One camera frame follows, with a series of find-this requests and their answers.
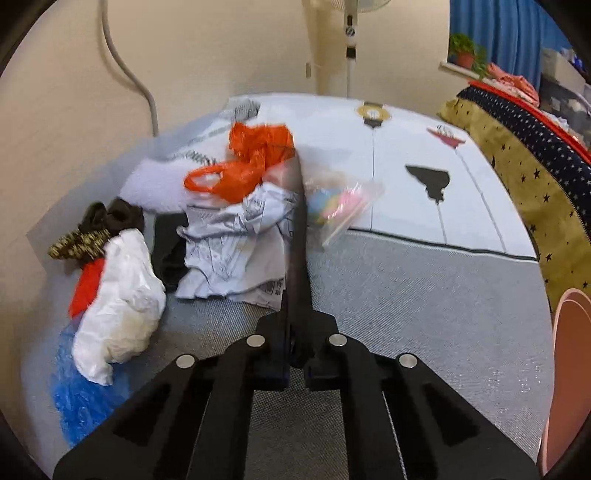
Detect blue plastic bag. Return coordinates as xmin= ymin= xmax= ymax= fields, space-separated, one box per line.
xmin=50 ymin=317 xmax=130 ymax=447

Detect blue curtain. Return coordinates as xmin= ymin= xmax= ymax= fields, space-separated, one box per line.
xmin=450 ymin=0 xmax=572 ymax=87

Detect clear bag with candy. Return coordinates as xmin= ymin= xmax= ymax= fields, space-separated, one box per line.
xmin=304 ymin=171 xmax=384 ymax=249

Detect purple textured cloth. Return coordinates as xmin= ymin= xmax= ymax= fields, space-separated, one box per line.
xmin=118 ymin=158 xmax=197 ymax=213

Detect orange plastic bag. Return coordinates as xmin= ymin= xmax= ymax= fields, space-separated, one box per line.
xmin=183 ymin=123 xmax=296 ymax=204

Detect white standing fan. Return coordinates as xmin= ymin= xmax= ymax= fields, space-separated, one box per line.
xmin=301 ymin=0 xmax=394 ymax=99

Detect grey storage box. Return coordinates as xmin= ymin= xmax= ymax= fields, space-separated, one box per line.
xmin=541 ymin=48 xmax=586 ymax=95

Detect low table with cloth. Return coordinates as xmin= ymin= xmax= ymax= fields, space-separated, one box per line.
xmin=20 ymin=91 xmax=555 ymax=480

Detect pink plastic trash bin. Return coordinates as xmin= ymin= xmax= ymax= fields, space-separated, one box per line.
xmin=538 ymin=288 xmax=590 ymax=479

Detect potted green plant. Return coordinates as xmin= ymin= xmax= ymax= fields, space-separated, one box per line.
xmin=449 ymin=33 xmax=489 ymax=78

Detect bed with red blanket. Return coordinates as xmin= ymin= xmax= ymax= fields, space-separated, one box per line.
xmin=438 ymin=82 xmax=590 ymax=308

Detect leopard print scrunchie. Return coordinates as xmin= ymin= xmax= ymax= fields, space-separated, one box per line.
xmin=48 ymin=198 xmax=145 ymax=266

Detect dark plastic storage bin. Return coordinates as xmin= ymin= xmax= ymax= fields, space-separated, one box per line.
xmin=539 ymin=76 xmax=590 ymax=149

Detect grey wall cable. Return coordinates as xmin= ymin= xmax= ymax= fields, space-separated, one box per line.
xmin=100 ymin=0 xmax=160 ymax=138

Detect grey printed paper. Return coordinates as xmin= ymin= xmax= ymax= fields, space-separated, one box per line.
xmin=175 ymin=182 xmax=298 ymax=311

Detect pink folded clothes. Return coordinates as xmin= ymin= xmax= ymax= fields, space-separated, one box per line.
xmin=487 ymin=62 xmax=540 ymax=108

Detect white plastic bag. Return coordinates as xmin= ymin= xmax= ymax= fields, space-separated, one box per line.
xmin=71 ymin=229 xmax=166 ymax=386

